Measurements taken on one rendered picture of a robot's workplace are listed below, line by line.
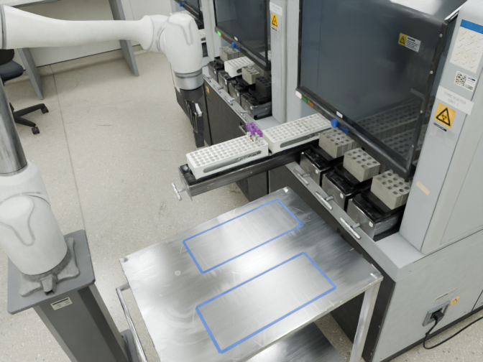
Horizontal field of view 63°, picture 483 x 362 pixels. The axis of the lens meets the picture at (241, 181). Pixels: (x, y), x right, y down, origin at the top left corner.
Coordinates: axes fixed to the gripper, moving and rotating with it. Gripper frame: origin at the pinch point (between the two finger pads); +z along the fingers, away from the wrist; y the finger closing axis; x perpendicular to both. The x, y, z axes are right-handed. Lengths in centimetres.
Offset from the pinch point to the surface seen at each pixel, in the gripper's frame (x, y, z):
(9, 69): 82, 232, 42
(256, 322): 10, -66, 13
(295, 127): -40.1, 1.0, 9.0
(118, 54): -13, 350, 91
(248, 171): -15.1, -6.7, 16.3
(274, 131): -31.3, 2.2, 8.5
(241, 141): -16.9, 2.6, 8.6
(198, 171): 3.4, -5.1, 10.3
